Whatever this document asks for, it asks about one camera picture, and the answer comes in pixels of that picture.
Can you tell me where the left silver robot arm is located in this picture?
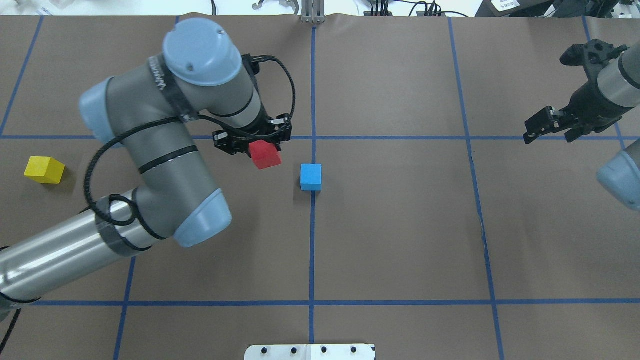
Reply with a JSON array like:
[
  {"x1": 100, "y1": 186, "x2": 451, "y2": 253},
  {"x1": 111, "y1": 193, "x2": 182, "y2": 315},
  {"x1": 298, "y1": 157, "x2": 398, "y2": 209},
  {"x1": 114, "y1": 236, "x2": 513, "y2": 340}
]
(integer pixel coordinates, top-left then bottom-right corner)
[{"x1": 0, "y1": 18, "x2": 293, "y2": 319}]

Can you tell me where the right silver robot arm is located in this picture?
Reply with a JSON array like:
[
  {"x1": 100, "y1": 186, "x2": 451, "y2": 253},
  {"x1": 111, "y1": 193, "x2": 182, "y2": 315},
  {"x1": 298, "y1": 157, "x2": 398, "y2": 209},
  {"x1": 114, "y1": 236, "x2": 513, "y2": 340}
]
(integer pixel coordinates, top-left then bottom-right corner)
[{"x1": 522, "y1": 39, "x2": 640, "y2": 212}]

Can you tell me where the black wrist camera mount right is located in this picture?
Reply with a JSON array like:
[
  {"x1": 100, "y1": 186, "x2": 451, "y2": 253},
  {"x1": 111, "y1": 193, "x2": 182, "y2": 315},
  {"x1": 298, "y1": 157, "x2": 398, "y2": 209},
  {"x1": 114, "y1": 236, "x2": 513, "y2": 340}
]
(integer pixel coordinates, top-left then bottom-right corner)
[{"x1": 559, "y1": 39, "x2": 629, "y2": 82}]

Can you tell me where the red wooden block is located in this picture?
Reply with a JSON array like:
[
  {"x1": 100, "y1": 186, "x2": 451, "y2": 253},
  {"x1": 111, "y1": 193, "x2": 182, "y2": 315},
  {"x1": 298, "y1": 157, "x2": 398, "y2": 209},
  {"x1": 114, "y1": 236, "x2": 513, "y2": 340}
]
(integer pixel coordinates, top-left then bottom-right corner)
[{"x1": 248, "y1": 140, "x2": 282, "y2": 170}]

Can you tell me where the yellow wooden block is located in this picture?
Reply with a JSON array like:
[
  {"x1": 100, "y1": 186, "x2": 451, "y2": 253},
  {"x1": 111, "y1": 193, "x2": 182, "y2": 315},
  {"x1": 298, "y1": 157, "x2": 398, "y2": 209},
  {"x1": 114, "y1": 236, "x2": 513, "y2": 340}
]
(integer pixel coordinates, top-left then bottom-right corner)
[{"x1": 23, "y1": 156, "x2": 66, "y2": 185}]

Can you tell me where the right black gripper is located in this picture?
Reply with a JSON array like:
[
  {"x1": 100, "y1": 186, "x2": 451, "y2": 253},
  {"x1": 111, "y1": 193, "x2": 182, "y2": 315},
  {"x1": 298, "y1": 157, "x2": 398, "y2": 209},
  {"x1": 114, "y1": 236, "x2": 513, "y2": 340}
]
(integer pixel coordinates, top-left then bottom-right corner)
[{"x1": 523, "y1": 82, "x2": 626, "y2": 145}]

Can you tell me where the aluminium frame post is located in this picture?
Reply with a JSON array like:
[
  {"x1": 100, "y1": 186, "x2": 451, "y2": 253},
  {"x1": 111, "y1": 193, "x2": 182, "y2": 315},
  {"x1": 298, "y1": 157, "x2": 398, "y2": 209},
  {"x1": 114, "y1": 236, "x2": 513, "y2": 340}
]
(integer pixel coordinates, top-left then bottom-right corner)
[{"x1": 297, "y1": 0, "x2": 326, "y2": 25}]

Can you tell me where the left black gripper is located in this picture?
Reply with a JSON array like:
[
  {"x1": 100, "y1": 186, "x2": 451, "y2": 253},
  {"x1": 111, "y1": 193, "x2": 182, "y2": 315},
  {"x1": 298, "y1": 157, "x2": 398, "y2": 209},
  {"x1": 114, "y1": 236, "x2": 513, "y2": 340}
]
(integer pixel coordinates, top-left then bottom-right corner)
[{"x1": 212, "y1": 113, "x2": 293, "y2": 157}]

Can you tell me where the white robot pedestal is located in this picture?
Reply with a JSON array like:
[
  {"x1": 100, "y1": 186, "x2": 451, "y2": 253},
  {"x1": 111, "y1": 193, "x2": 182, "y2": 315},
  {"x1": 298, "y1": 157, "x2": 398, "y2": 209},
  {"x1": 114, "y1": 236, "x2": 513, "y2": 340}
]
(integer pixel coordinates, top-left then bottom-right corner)
[{"x1": 244, "y1": 343, "x2": 377, "y2": 360}]

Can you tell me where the blue wooden block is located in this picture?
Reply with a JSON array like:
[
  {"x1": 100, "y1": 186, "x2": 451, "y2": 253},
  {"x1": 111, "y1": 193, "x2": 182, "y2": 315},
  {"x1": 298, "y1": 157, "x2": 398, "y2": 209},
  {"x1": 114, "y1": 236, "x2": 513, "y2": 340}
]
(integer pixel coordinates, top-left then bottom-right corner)
[{"x1": 300, "y1": 163, "x2": 323, "y2": 192}]

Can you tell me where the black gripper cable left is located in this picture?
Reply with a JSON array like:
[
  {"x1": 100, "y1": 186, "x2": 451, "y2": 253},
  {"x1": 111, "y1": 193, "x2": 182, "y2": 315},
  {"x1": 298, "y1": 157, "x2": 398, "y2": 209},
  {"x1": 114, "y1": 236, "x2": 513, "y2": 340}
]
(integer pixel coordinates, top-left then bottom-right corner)
[{"x1": 83, "y1": 54, "x2": 297, "y2": 241}]

